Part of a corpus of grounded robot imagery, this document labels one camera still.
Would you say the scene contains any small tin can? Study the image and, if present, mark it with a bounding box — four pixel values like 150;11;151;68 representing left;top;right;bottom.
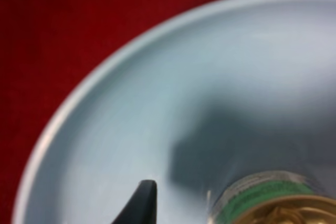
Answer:
207;170;335;223

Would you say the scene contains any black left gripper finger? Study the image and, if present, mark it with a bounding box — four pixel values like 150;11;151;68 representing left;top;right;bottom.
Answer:
112;180;158;224

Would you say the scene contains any large light blue plate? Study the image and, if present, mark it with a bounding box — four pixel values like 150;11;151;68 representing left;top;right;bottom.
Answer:
13;0;335;223

